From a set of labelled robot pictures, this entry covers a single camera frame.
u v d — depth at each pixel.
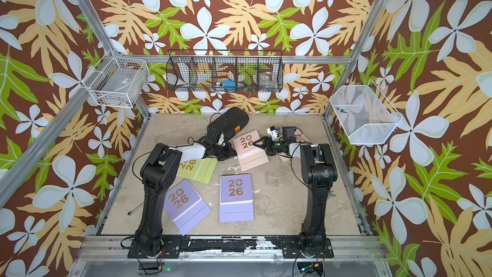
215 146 0.88
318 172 0.56
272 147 0.92
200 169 0.96
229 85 0.93
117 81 0.86
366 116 0.82
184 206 0.84
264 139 0.93
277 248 0.75
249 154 0.98
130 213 0.82
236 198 0.84
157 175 0.57
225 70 0.97
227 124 1.05
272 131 0.97
